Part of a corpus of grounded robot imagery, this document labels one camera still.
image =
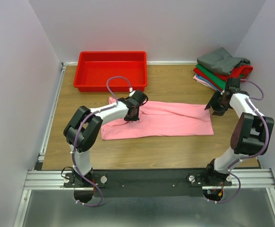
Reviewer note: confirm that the blue folded t shirt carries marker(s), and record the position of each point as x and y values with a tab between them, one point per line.
206	81

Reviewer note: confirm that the red folded t shirt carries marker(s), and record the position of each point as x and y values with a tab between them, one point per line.
245	70

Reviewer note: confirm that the light pink folded t shirt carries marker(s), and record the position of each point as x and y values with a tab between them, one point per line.
203	81

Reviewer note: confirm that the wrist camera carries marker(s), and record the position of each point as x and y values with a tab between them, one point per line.
131	91
232	83

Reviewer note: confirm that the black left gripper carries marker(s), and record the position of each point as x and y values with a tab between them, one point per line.
135	118

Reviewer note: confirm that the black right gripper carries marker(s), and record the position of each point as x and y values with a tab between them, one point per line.
212	103

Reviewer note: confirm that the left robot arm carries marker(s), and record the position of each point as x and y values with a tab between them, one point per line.
82	130

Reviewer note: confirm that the green folded t shirt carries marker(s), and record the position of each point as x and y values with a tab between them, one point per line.
217	80

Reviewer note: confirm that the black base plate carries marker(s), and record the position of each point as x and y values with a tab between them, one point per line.
145	182

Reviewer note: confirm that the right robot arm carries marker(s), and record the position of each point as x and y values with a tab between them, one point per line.
249	139

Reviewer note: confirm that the grey folded t shirt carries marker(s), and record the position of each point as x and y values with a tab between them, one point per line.
220	61

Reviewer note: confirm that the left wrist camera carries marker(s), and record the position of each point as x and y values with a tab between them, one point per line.
131	91

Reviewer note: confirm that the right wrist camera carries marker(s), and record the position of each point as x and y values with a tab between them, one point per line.
232	83

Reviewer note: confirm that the aluminium frame rail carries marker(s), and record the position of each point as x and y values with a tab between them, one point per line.
52	180

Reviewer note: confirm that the red plastic tray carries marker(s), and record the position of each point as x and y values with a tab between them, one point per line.
95	68

